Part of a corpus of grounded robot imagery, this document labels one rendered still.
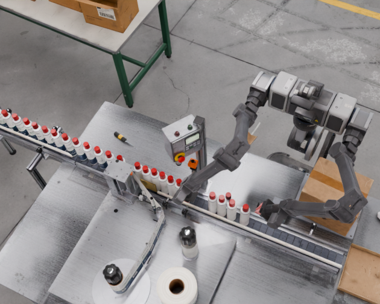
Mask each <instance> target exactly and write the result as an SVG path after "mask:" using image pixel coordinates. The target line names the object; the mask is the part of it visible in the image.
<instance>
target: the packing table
mask: <svg viewBox="0 0 380 304"><path fill-rule="evenodd" d="M137 1H138V7H139V12H138V14H137V15H136V16H135V18H134V19H133V20H132V22H131V24H130V25H129V26H128V28H127V29H126V30H125V32H124V33H119V32H117V31H113V30H110V29H107V28H103V27H99V26H96V25H92V24H89V23H86V21H85V19H84V15H83V13H80V12H79V11H75V10H72V9H70V8H67V7H64V6H61V5H58V4H55V3H53V2H50V1H48V0H36V1H31V0H0V10H3V11H6V12H8V13H10V14H13V15H15V16H18V17H20V18H22V19H25V20H27V21H30V22H32V23H34V24H37V25H40V26H41V27H44V28H47V29H49V30H52V31H54V32H56V33H59V34H62V35H64V36H66V37H69V38H71V39H74V40H76V41H79V42H81V43H83V44H85V45H88V46H91V47H93V48H96V49H98V50H100V51H103V52H106V53H108V54H111V55H112V57H113V61H114V64H115V68H116V71H117V74H118V78H119V82H120V85H121V89H122V92H123V95H124V99H125V103H126V105H128V107H129V108H132V107H133V103H134V102H133V98H132V95H131V92H132V91H133V89H134V88H135V87H136V86H137V84H138V83H139V82H140V81H141V80H142V78H143V77H144V75H145V74H146V73H147V72H148V70H149V69H150V68H151V67H152V65H153V64H154V63H155V61H156V60H157V59H158V58H159V56H160V55H161V54H162V53H163V51H165V55H166V57H167V58H168V59H169V58H171V54H172V51H171V42H170V36H169V27H168V18H167V12H166V4H165V0H137ZM157 6H158V9H159V17H160V26H161V30H162V38H163V45H162V46H161V47H160V48H159V50H158V51H157V53H155V55H154V56H153V57H152V59H151V60H150V61H149V62H148V63H147V64H145V63H142V62H140V61H137V60H135V59H132V58H130V57H127V56H125V55H122V54H121V52H120V50H121V49H122V47H123V46H124V45H125V44H126V43H127V42H128V40H129V39H130V38H131V37H132V35H134V33H135V32H136V31H137V30H138V29H139V27H140V26H141V25H142V24H143V23H144V22H145V20H146V19H147V18H148V17H149V15H150V14H152V12H153V11H154V10H155V9H156V7H157ZM122 60H125V61H128V62H130V63H133V64H135V65H138V66H140V67H142V68H143V70H142V71H141V72H140V74H139V75H138V76H137V77H136V79H135V80H134V81H133V82H132V84H131V85H130V86H129V84H128V80H127V76H126V73H125V68H124V64H123V61H122Z"/></svg>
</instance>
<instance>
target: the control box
mask: <svg viewBox="0 0 380 304"><path fill-rule="evenodd" d="M194 119H195V118H194V117H193V115H192V114H190V115H188V116H186V117H184V118H182V119H180V120H178V121H176V122H174V123H172V124H170V125H168V126H166V127H164V128H162V135H163V141H164V145H165V150H166V152H167V153H168V155H169V156H170V158H171V159H172V161H173V162H178V157H179V156H184V157H187V156H189V155H191V154H193V153H195V152H196V151H198V150H201V149H202V143H201V144H199V145H197V146H195V147H193V148H191V149H189V150H187V151H185V147H186V146H188V145H190V144H192V143H194V142H195V141H194V142H191V143H190V144H188V145H185V138H187V137H189V136H191V135H193V134H195V133H197V132H200V138H199V139H201V129H200V128H199V127H198V125H197V126H194V125H193V121H194ZM189 124H191V125H192V127H193V129H192V130H188V125H189ZM175 131H179V133H180V136H179V137H175V135H174V133H175ZM199 139H197V140H199ZM197 140H196V141H197Z"/></svg>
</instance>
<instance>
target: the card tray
mask: <svg viewBox="0 0 380 304"><path fill-rule="evenodd" d="M337 289H338V290H340V291H343V292H345V293H348V294H350V295H352V296H355V297H357V298H359V299H362V300H364V301H366V302H369V303H371V304H380V254H379V253H376V252H374V251H371V250H369V249H366V248H364V247H361V246H359V245H356V244H354V243H352V244H351V245H350V249H349V252H348V255H347V258H346V262H345V265H344V268H343V272H342V274H341V278H340V281H339V284H338V288H337Z"/></svg>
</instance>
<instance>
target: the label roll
mask: <svg viewBox="0 0 380 304"><path fill-rule="evenodd" d="M178 287H181V288H183V291H182V292H181V293H179V294H174V293H173V290H174V289H175V288H178ZM156 289H157V295H158V296H159V299H160V301H161V303H162V304H196V303H197V300H198V288H197V281H196V279H195V276H194V275H193V274H192V273H191V272H190V271H189V270H188V269H186V268H183V267H171V268H169V269H167V270H165V271H164V272H163V273H162V274H161V275H160V277H159V279H158V281H157V287H156Z"/></svg>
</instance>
